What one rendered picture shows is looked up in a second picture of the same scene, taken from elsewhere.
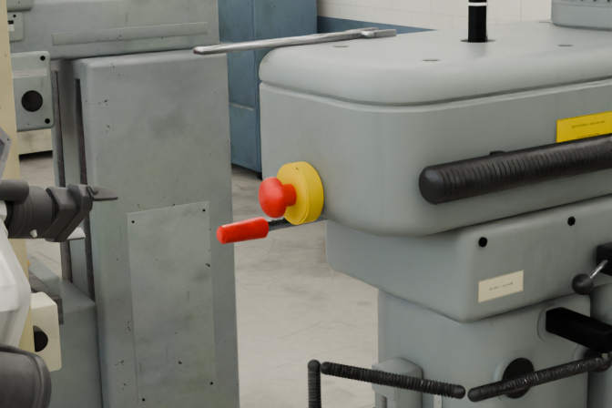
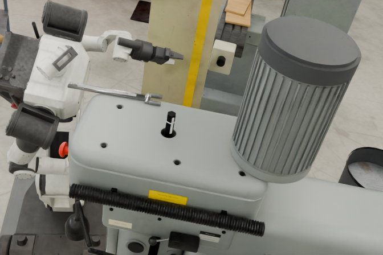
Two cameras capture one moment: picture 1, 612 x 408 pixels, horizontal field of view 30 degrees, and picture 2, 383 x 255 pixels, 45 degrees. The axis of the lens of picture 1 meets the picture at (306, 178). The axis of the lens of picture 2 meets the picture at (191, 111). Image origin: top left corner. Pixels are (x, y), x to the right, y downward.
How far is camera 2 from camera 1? 106 cm
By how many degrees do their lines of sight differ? 39
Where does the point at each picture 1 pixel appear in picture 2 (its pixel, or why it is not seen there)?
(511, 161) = (106, 198)
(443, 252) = not seen: hidden behind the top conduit
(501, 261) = (121, 217)
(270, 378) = (351, 102)
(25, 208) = (138, 52)
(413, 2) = not seen: outside the picture
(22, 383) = (40, 137)
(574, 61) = (163, 174)
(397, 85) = (73, 152)
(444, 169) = (74, 189)
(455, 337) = not seen: hidden behind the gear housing
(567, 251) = (157, 226)
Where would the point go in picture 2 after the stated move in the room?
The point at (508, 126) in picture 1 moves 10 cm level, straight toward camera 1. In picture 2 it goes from (122, 183) to (82, 201)
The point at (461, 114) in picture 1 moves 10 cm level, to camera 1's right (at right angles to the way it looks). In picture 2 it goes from (97, 172) to (127, 198)
